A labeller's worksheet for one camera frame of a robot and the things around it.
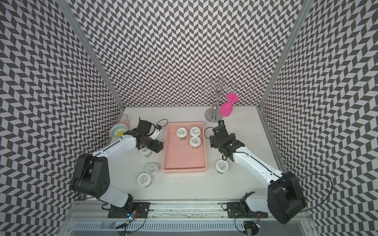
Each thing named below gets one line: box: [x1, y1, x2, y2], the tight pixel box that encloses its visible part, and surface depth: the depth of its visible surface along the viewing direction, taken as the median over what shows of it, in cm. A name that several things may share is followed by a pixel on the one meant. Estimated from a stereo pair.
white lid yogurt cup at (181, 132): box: [176, 127, 188, 141], surface depth 97 cm
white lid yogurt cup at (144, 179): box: [136, 172, 152, 188], surface depth 77 cm
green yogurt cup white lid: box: [189, 126, 201, 137], surface depth 98 cm
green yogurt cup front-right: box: [215, 159, 229, 175], surface depth 82 cm
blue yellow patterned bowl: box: [109, 123, 128, 139], surface depth 103 cm
